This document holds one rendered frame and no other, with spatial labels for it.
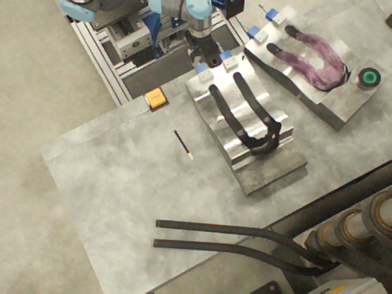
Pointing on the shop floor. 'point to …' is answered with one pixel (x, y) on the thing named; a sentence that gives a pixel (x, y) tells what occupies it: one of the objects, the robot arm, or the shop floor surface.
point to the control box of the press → (335, 287)
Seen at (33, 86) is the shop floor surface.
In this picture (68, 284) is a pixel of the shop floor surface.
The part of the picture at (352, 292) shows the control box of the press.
